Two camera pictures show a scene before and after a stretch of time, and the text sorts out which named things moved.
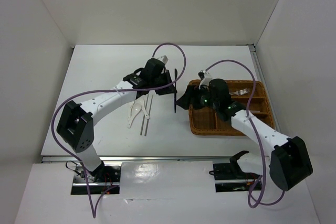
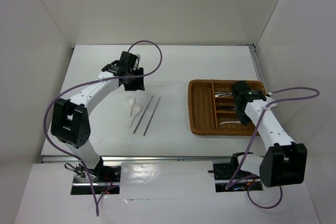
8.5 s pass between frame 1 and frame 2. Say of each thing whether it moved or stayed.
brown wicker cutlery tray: stayed
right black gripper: moved
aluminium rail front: stayed
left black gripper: moved
